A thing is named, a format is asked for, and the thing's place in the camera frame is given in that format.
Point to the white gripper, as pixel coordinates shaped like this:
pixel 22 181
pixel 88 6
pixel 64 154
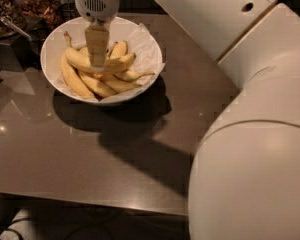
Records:
pixel 96 4

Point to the yellow banana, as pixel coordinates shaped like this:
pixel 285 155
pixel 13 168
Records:
pixel 82 62
pixel 84 51
pixel 95 85
pixel 73 80
pixel 118 49
pixel 121 86

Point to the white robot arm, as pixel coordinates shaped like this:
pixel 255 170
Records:
pixel 245 177

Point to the white bowl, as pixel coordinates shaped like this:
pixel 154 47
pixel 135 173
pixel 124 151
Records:
pixel 56 50

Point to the right banana with stem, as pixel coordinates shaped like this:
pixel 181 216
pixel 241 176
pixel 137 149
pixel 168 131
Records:
pixel 131 75

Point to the dark cup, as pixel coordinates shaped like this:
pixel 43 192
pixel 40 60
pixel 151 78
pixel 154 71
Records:
pixel 68 11

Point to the tray of brown snacks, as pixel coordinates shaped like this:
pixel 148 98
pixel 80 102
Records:
pixel 48 10

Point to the metal spoon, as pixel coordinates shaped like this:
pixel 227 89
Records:
pixel 5 20

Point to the glass jar with snacks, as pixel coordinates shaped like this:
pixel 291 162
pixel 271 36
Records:
pixel 1 7

